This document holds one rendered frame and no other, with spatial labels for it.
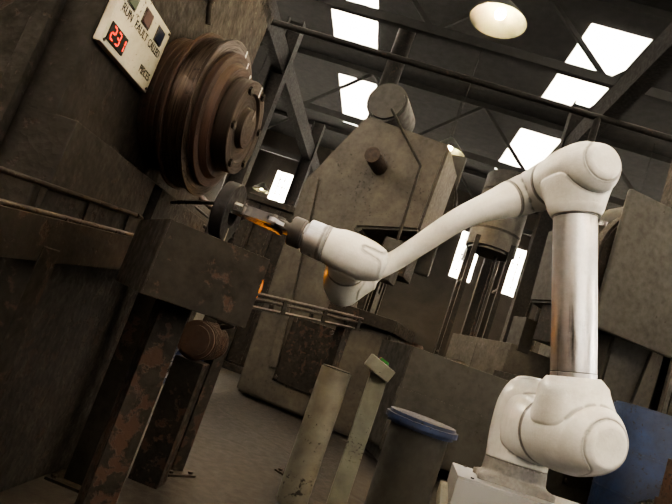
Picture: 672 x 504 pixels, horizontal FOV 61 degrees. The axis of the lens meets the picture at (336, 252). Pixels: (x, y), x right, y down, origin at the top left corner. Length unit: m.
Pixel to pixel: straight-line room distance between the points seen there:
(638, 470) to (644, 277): 1.40
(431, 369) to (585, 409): 2.29
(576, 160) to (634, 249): 3.42
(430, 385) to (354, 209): 1.53
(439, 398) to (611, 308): 1.64
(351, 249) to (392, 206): 3.01
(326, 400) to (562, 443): 1.06
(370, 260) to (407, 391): 2.25
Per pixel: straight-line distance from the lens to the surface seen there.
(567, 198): 1.43
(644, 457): 4.37
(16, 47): 1.47
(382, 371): 2.16
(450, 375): 3.63
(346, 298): 1.50
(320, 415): 2.20
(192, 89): 1.58
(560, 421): 1.36
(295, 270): 4.39
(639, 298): 4.83
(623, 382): 5.16
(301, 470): 2.23
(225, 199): 1.39
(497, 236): 10.39
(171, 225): 1.04
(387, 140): 4.56
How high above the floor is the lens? 0.62
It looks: 8 degrees up
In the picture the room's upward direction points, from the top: 20 degrees clockwise
